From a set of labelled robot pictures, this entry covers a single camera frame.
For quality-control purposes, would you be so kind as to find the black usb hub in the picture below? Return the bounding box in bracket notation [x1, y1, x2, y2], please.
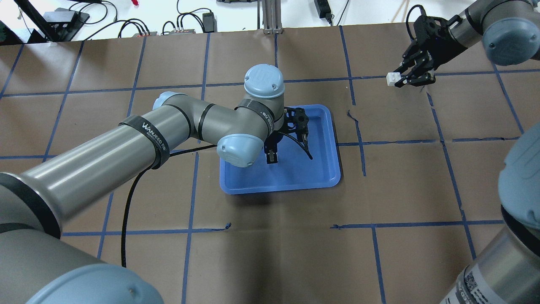
[168, 29, 196, 35]
[132, 31, 158, 37]

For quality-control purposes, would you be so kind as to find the black usb hub lower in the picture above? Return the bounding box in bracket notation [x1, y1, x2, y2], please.
[132, 31, 158, 37]

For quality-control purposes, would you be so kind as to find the black usb hub upper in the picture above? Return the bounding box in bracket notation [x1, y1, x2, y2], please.
[168, 29, 196, 35]

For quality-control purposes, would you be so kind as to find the blue plastic tray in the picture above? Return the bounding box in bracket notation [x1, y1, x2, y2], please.
[219, 104, 341, 195]

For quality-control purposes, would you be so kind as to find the black power adapter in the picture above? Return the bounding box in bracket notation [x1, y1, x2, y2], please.
[202, 12, 217, 33]

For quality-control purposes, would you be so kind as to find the white block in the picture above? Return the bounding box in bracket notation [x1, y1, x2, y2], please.
[386, 72, 402, 87]
[266, 151, 278, 164]

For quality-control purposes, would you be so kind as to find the aluminium frame post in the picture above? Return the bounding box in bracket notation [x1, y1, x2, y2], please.
[261, 0, 283, 35]

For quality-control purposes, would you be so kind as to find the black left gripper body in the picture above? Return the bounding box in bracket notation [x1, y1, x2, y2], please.
[264, 108, 309, 147]

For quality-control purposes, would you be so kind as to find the black monitor stand base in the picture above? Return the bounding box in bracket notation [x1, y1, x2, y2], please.
[43, 8, 89, 42]

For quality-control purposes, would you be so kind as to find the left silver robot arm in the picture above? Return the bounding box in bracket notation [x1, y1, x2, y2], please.
[0, 64, 309, 304]

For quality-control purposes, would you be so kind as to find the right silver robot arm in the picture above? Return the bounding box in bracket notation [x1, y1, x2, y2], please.
[396, 0, 539, 304]

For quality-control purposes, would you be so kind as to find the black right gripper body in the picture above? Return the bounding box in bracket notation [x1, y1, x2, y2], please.
[402, 15, 462, 76]

